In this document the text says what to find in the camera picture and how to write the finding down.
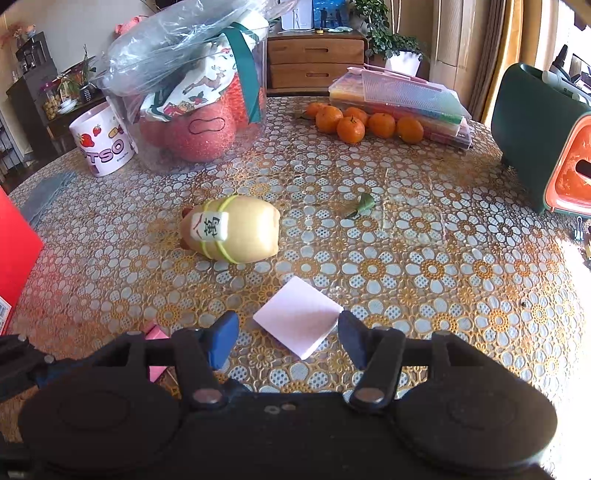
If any pink strawberry mug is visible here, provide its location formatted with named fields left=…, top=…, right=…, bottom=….
left=69, top=102, right=135, bottom=177

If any white board frame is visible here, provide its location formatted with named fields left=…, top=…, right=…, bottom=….
left=280, top=5, right=314, bottom=31

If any pink plush doll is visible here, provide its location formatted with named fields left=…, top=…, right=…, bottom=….
left=114, top=15, right=147, bottom=36

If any green orange tissue box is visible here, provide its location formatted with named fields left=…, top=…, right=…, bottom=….
left=491, top=63, right=590, bottom=218

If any tall green potted plant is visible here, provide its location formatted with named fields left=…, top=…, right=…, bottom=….
left=348, top=1, right=433, bottom=66

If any wooden tv cabinet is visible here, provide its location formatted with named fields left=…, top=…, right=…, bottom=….
left=267, top=31, right=367, bottom=95

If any clear bin with plastic bag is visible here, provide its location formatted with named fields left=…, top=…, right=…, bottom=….
left=94, top=1, right=295, bottom=173

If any stack of colourful folders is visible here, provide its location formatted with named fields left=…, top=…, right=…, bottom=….
left=329, top=65, right=473, bottom=150

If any blue picture book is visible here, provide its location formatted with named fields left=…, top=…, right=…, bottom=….
left=312, top=0, right=349, bottom=29

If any red white cardboard box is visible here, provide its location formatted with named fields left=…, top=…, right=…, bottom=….
left=0, top=190, right=43, bottom=335

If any pink sticky note pad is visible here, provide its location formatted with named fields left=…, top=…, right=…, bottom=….
left=253, top=277, right=342, bottom=360

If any orange tangerine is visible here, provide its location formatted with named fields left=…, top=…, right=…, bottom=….
left=397, top=116, right=424, bottom=144
left=315, top=105, right=344, bottom=134
left=367, top=113, right=396, bottom=139
left=337, top=116, right=366, bottom=144
left=304, top=102, right=328, bottom=119

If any green leaf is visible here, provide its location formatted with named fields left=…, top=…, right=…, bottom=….
left=345, top=193, right=376, bottom=219

